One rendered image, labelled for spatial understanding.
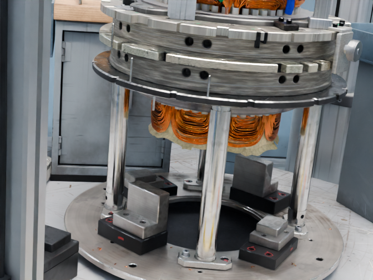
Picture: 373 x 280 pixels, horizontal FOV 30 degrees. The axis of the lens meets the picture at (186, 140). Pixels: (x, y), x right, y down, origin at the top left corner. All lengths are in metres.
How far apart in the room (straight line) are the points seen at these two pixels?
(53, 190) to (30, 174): 0.66
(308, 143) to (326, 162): 0.43
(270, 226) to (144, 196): 0.17
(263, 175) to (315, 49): 0.27
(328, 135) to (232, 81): 0.60
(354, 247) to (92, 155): 0.44
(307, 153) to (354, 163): 0.21
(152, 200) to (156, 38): 0.21
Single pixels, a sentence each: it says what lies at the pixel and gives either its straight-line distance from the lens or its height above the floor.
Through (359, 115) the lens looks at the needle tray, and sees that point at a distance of 1.13.
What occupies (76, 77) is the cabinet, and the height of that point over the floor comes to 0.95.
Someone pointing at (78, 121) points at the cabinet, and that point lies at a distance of 1.13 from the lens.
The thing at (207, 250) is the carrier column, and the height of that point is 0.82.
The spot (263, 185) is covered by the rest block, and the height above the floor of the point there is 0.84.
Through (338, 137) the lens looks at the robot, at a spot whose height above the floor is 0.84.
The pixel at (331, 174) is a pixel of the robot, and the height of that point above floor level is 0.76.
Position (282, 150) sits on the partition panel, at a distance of 3.42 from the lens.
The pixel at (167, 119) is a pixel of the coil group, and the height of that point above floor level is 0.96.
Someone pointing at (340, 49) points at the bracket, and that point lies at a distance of 0.82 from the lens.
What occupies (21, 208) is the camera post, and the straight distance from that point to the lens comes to 0.46.
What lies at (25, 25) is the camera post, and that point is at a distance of 0.43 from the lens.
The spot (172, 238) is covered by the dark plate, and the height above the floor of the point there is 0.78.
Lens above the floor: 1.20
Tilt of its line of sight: 17 degrees down
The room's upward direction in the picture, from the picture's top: 5 degrees clockwise
